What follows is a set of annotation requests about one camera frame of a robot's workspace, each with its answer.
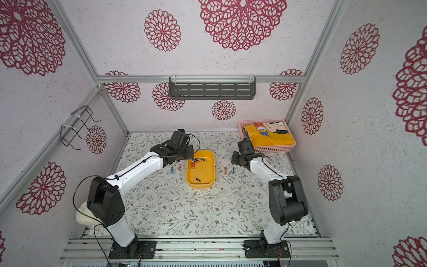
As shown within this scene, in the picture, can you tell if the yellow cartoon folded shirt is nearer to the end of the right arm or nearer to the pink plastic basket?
the pink plastic basket

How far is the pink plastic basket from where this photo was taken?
1.07m

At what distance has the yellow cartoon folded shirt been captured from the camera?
3.53 ft

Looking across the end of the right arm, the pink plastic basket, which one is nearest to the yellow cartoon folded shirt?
the pink plastic basket
